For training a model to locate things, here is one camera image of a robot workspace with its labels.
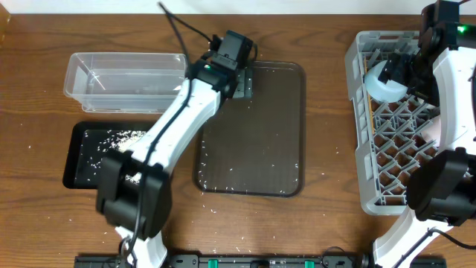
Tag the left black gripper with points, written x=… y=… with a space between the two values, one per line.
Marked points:
x=245 y=86

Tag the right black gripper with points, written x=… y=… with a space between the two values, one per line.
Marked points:
x=396 y=68

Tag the light blue bowl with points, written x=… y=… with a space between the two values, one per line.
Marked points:
x=389 y=92

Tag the white rice pile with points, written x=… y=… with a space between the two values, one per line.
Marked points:
x=96 y=143

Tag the pink cup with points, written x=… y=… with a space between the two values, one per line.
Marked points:
x=433 y=131

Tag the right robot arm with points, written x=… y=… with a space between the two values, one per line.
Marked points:
x=438 y=196

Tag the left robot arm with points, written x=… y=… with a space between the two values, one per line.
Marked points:
x=134 y=192

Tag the grey dishwasher rack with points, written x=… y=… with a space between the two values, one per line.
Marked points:
x=386 y=160

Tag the black waste tray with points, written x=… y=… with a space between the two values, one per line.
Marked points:
x=69 y=179

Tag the dark brown serving tray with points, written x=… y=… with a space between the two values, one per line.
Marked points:
x=256 y=146

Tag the clear plastic bin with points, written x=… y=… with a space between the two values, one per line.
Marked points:
x=124 y=82

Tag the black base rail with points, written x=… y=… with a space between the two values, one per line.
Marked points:
x=331 y=260

